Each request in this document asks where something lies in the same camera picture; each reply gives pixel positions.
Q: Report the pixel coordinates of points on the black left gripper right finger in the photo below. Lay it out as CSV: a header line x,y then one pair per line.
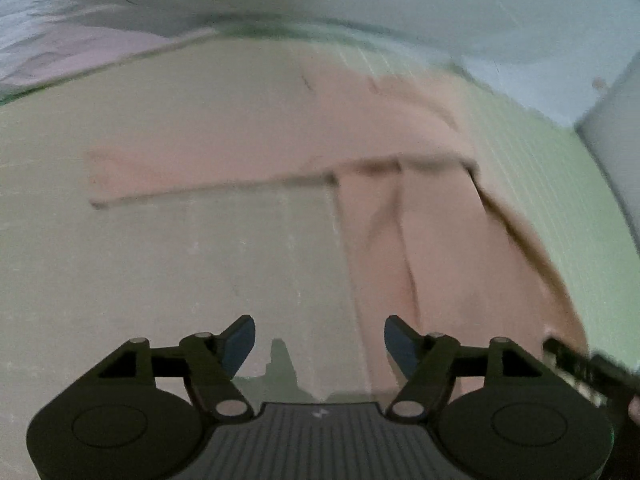
x,y
426,362

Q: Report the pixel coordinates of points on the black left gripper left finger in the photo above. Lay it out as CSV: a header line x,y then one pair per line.
x,y
212,362

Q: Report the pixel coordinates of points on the beige long-sleeve shirt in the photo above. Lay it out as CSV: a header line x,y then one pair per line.
x,y
426,238

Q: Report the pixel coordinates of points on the green grid bed sheet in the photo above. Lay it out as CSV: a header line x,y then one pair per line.
x,y
76,281

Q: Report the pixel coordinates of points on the light blue carrot-print pillow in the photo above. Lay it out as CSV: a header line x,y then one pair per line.
x,y
558,56

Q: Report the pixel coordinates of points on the light blue quilt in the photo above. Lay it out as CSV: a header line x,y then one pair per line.
x,y
43,41

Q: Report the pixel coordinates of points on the white bed frame edge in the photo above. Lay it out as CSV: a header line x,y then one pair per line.
x,y
611,132

